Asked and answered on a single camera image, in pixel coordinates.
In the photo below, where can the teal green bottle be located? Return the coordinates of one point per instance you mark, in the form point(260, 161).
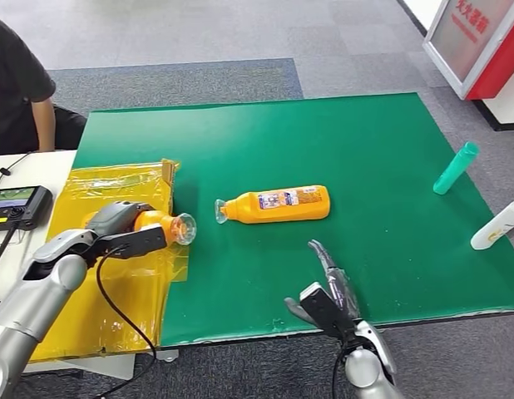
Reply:
point(454, 169)

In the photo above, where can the person's forearm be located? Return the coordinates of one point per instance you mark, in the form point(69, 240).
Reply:
point(44, 124)

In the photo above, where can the green table mat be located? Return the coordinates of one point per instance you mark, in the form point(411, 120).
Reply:
point(323, 143)

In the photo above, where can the white bottle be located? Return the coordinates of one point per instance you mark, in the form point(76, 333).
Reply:
point(496, 224)

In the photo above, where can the black handheld screen device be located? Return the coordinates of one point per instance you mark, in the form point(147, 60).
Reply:
point(21, 205)

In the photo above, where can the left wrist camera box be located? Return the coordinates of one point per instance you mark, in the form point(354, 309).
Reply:
point(136, 242)

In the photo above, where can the red and white sign stand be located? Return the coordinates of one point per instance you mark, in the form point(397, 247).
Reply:
point(486, 47)

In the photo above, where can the person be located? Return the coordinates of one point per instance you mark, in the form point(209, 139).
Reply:
point(15, 99)

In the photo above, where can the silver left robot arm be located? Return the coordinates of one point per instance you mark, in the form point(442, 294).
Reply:
point(36, 297)

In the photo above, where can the orange bottle with Tide logo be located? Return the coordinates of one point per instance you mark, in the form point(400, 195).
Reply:
point(169, 226)

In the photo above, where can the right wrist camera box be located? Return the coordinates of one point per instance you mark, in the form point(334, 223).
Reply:
point(323, 311)

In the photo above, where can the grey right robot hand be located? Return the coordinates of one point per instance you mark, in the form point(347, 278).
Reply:
point(342, 292)

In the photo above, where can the white table foot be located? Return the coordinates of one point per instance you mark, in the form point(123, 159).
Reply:
point(166, 355)

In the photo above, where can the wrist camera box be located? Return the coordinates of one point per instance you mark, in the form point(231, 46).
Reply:
point(323, 311)
point(136, 242)

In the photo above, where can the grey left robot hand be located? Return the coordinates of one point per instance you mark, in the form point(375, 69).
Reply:
point(115, 216)

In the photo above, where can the orange bottle with text label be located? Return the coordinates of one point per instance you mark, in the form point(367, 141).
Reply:
point(277, 205)

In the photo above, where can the yellow taped cardboard box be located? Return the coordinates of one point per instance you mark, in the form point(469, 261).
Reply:
point(98, 308)

